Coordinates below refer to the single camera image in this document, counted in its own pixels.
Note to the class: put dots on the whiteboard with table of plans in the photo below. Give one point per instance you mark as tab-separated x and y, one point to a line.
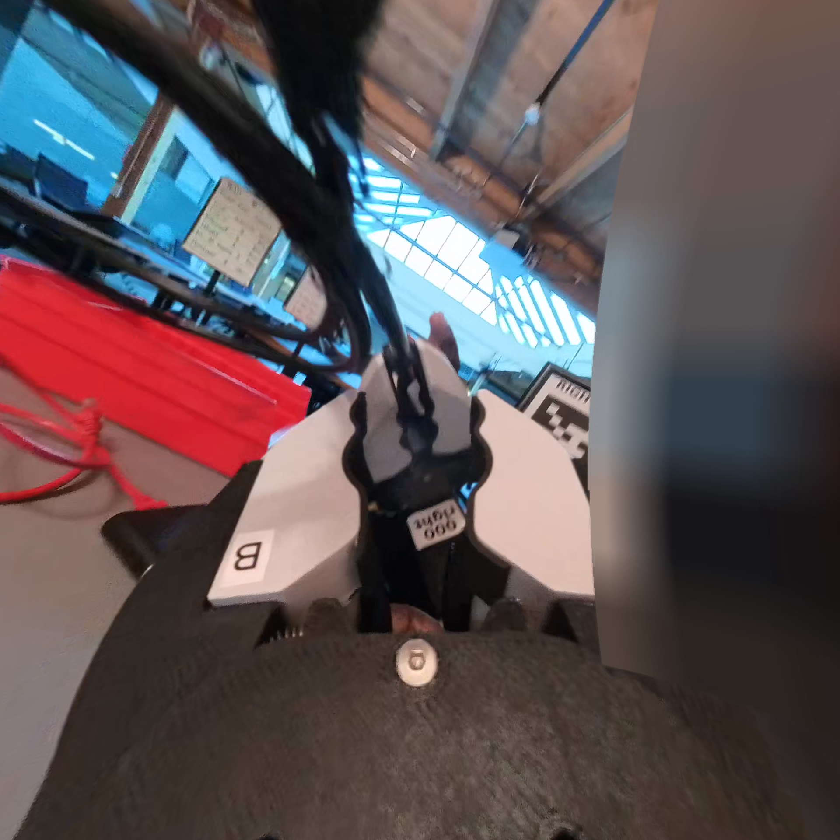
233	229

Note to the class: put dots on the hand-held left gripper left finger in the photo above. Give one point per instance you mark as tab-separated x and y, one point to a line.
295	512

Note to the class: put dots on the person's right hand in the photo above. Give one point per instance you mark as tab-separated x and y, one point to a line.
445	341

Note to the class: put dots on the whiteboard with list of times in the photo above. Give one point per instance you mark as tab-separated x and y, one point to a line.
307	298

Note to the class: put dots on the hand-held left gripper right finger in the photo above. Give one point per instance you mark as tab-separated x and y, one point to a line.
538	518

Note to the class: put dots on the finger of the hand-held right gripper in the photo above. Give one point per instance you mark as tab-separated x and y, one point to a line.
449	407
380	426

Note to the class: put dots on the red plastic bin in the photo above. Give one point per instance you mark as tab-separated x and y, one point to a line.
164	387

